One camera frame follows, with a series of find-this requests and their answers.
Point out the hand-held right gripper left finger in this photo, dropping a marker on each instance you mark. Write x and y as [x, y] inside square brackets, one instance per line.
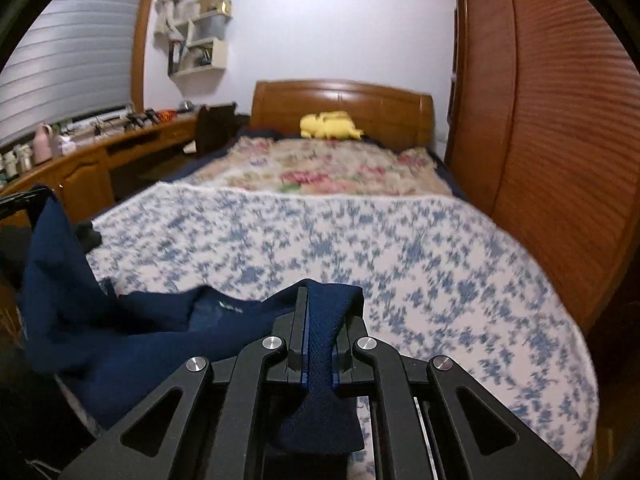
[295, 355]

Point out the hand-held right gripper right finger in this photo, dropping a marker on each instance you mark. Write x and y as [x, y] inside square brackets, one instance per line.
[350, 360]

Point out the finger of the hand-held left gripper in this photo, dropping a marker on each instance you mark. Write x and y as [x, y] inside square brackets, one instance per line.
[22, 200]

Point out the navy blue suit jacket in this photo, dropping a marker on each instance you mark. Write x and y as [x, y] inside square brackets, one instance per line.
[125, 330]

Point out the black clothes pile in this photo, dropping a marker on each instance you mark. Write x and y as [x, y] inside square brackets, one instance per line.
[87, 235]

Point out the small white bottle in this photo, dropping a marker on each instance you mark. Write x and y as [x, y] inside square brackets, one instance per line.
[7, 165]
[22, 157]

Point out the pink thermos jug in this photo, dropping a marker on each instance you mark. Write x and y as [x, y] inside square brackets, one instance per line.
[44, 147]

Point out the wooden desk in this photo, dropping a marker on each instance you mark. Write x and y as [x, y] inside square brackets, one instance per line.
[90, 180]

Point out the small white box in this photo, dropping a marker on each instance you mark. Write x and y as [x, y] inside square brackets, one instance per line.
[67, 144]

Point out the blue floral bed cover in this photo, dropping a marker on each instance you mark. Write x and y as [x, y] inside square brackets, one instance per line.
[400, 260]

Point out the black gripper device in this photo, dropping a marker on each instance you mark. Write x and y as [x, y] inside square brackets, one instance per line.
[140, 119]

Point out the grey window blind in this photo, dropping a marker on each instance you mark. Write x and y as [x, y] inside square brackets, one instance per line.
[65, 60]

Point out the red basket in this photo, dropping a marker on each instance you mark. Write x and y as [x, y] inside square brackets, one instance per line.
[168, 116]

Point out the pink floral quilt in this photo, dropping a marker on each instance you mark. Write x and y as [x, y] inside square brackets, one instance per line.
[325, 170]

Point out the dark desk chair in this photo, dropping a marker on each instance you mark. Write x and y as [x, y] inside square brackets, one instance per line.
[215, 127]

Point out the row of books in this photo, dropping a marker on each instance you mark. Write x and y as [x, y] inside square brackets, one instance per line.
[187, 57]

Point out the yellow plush toy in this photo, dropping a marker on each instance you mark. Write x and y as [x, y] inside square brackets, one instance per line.
[330, 125]

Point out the tied cream curtain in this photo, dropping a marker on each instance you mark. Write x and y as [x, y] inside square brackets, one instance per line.
[169, 5]

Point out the wooden bed headboard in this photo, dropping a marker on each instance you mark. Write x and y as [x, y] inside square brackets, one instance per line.
[375, 110]

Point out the grey paper bag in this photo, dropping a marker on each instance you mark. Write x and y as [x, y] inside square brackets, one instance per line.
[207, 30]

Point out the wooden slatted wardrobe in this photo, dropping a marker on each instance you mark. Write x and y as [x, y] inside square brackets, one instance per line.
[550, 135]

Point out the wooden window frame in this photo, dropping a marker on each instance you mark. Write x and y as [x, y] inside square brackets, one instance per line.
[142, 35]

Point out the white wall shelf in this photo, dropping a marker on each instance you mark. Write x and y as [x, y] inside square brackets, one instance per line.
[220, 55]

